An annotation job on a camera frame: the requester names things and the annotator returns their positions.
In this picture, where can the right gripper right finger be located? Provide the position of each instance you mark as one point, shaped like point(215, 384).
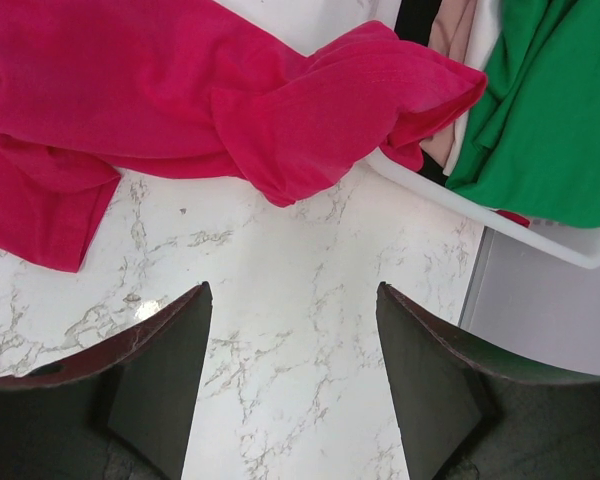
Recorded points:
point(468, 409)

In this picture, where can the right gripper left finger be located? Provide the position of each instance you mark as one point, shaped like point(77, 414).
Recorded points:
point(121, 409)

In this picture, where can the pink red t shirt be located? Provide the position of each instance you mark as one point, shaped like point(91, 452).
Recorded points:
point(188, 90)

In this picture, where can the red garment in basket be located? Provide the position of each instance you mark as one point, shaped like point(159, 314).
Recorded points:
point(518, 219)

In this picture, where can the white plastic laundry basket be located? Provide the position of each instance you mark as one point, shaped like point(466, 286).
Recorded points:
point(579, 247)

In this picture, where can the green t shirt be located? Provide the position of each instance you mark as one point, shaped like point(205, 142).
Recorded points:
point(532, 143)

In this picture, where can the beige t shirt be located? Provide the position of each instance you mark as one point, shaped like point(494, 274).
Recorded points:
point(449, 36)

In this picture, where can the black t shirt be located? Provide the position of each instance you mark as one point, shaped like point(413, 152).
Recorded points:
point(414, 23)

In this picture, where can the white t shirt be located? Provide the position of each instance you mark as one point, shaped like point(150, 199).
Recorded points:
point(485, 30)

